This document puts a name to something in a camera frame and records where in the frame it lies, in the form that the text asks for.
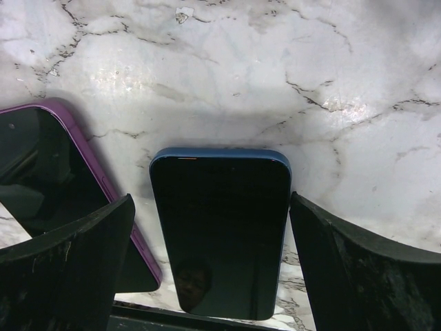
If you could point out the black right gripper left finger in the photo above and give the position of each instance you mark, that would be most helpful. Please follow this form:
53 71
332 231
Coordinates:
66 279

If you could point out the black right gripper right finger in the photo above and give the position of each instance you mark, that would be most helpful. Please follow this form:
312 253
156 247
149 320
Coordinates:
359 280

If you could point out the pink phone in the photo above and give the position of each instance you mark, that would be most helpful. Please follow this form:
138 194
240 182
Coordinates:
50 177

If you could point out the blue phone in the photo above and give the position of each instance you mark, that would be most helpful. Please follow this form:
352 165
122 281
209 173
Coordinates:
223 214

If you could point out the black mounting rail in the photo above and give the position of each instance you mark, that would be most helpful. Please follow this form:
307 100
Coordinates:
131 316

